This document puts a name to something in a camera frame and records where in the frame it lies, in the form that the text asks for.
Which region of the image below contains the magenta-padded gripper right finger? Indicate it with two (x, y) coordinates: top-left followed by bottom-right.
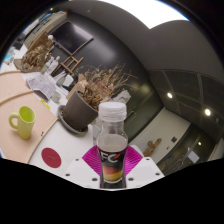
(123, 144), (165, 189)

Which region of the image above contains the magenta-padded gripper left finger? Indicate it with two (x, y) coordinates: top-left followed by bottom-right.
(64, 144), (103, 189)

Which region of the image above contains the clear drink bottle white cap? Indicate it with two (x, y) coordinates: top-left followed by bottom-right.
(96, 101), (129, 189)

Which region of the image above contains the brown wooden figure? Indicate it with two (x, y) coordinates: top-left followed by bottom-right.
(143, 138), (163, 158)

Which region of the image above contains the flat round red coaster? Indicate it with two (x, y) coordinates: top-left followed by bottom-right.
(40, 147), (63, 169)

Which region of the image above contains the grey plant saucer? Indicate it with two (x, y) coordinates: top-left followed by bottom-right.
(57, 104), (89, 135)

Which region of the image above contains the dried plant in grey pot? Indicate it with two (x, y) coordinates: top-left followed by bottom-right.
(62, 63), (138, 132)

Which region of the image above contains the small yellow note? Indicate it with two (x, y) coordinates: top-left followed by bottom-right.
(39, 98), (51, 110)

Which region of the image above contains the small white cup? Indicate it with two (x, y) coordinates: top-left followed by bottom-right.
(50, 90), (63, 104)

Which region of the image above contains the brown cardboard box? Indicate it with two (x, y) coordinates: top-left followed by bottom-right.
(66, 73), (91, 101)

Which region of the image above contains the light green mug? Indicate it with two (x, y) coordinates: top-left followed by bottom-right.
(8, 105), (37, 140)

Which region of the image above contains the tan wooden drawing board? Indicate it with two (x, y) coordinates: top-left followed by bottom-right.
(0, 70), (31, 104)
(0, 91), (59, 164)

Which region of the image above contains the white plastic chair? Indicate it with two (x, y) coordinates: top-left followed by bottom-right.
(61, 73), (74, 88)

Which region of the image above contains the open grey newspaper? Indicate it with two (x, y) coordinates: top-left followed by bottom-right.
(26, 73), (57, 100)

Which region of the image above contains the wooden easel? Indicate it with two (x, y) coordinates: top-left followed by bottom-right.
(59, 54), (84, 76)

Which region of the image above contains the small white figurine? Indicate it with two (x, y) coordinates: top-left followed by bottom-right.
(48, 55), (62, 75)

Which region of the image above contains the white spray bottle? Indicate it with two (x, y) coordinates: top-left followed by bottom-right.
(40, 58), (54, 74)

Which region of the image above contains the brown wooden root sculpture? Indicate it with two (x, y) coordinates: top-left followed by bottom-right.
(13, 33), (55, 73)

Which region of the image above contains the colourful picture book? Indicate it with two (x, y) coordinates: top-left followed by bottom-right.
(1, 46), (18, 66)

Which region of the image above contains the white cabinet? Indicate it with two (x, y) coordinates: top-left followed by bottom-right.
(23, 9), (68, 48)

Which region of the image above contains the long ceiling light panel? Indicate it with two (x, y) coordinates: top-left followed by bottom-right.
(99, 0), (189, 29)

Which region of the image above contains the dark wall screen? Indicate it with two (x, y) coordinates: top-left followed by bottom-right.
(49, 20), (95, 56)

